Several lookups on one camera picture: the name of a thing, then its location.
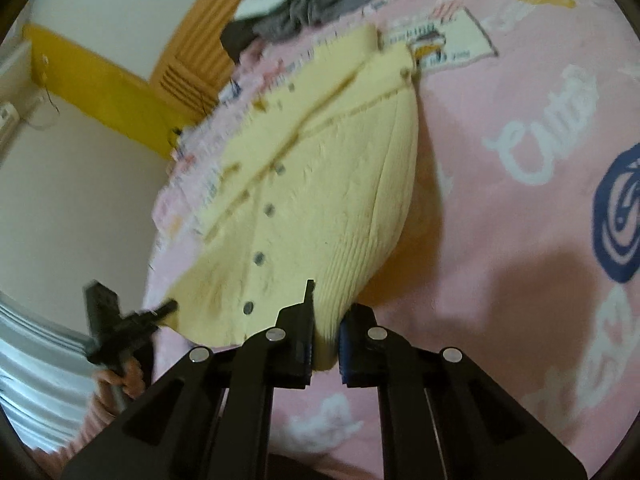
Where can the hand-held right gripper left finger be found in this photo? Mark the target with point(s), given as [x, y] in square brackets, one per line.
[295, 350]

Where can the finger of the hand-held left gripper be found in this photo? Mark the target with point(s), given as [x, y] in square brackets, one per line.
[157, 312]

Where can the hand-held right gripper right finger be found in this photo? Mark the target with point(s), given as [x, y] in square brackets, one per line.
[350, 355]

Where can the yellow knit cardigan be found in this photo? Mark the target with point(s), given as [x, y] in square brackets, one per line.
[325, 185]

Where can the person's left forearm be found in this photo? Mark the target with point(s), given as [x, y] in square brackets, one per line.
[97, 425]

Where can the person's left hand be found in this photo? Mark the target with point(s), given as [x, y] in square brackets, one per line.
[132, 377]

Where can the grey striped cloth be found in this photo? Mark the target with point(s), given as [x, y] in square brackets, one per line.
[35, 360]

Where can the pink printed blanket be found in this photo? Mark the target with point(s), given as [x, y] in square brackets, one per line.
[500, 285]

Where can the wooden slatted headboard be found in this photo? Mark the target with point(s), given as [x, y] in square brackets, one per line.
[200, 60]

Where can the black garment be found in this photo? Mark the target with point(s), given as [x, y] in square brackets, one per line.
[237, 40]

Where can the white garment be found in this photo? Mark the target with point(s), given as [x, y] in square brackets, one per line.
[255, 5]

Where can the grey knit garment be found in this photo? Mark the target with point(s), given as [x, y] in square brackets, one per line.
[310, 5]

